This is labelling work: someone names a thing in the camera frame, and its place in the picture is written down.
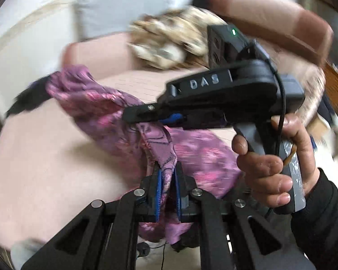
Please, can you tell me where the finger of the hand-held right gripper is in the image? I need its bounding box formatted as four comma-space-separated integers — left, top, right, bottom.
122, 103, 187, 128

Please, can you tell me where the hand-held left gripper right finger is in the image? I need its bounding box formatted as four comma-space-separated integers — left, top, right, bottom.
173, 162, 302, 270

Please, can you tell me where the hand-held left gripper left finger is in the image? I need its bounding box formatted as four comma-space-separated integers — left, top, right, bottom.
21, 162, 162, 270

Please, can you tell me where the purple floral shirt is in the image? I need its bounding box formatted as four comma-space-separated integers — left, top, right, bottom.
46, 65, 243, 245

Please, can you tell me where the person's black sleeved right forearm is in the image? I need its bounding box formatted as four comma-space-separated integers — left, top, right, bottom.
291, 168, 338, 270

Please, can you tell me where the person's right hand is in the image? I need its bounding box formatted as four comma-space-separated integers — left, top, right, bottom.
231, 115, 321, 209

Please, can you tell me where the beige floral blanket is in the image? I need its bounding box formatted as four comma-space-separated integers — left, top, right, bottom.
130, 6, 228, 71

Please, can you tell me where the striped beige cushion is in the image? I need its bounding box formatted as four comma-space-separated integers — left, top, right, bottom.
297, 65, 327, 124

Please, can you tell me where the pink sofa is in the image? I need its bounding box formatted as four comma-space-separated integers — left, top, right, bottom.
0, 0, 334, 259

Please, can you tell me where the wooden furniture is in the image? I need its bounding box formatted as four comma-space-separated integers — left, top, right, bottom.
324, 62, 338, 108

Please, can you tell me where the grey pillow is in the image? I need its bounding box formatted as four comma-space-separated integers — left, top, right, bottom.
73, 0, 186, 41

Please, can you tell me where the light grey cloth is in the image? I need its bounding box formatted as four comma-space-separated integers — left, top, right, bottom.
11, 239, 47, 270

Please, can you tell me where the black cable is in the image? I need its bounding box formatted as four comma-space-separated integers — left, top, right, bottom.
266, 62, 287, 220

